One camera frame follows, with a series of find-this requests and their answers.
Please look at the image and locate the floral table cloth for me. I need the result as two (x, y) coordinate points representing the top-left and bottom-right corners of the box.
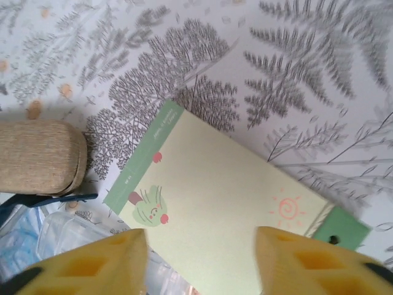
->
(0, 0), (393, 271)

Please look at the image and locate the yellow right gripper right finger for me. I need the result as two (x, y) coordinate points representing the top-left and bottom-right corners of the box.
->
(256, 226), (393, 295)

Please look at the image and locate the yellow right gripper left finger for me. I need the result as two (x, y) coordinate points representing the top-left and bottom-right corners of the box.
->
(0, 229), (150, 295)

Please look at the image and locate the pale green notepad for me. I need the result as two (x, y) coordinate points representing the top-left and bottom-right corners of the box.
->
(103, 100), (372, 295)

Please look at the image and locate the tan fabric glasses case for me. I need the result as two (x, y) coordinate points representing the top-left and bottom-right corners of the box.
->
(0, 120), (88, 197)

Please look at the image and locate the navy blue backpack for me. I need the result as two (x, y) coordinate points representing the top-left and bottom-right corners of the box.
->
(0, 192), (99, 216)

